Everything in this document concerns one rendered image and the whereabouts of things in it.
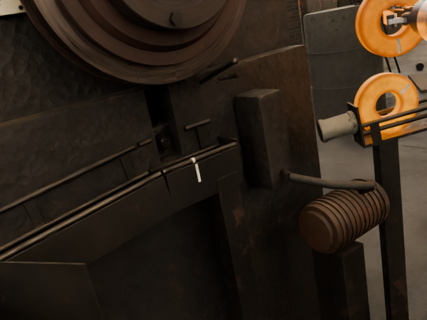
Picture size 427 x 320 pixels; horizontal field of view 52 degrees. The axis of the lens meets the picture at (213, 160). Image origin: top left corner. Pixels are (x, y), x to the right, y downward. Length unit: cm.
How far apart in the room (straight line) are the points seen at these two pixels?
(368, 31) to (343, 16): 244
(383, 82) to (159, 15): 60
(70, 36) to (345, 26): 286
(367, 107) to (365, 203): 24
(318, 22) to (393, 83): 242
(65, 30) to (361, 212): 75
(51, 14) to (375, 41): 67
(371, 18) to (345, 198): 41
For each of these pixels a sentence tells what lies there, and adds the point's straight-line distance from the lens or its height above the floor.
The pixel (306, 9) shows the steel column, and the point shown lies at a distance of 533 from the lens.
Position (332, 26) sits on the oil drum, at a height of 77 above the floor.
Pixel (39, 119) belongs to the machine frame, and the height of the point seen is 87.
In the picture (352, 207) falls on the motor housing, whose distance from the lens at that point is 108.
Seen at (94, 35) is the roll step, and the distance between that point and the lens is 81.
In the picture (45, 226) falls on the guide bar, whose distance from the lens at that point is 90.
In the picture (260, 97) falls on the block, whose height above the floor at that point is 80.
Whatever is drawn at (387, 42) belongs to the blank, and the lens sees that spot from 107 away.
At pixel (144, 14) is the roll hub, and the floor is 101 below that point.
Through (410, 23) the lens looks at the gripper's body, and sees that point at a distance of 91.
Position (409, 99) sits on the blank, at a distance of 119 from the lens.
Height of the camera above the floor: 98
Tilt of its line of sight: 18 degrees down
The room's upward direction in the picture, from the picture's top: 11 degrees counter-clockwise
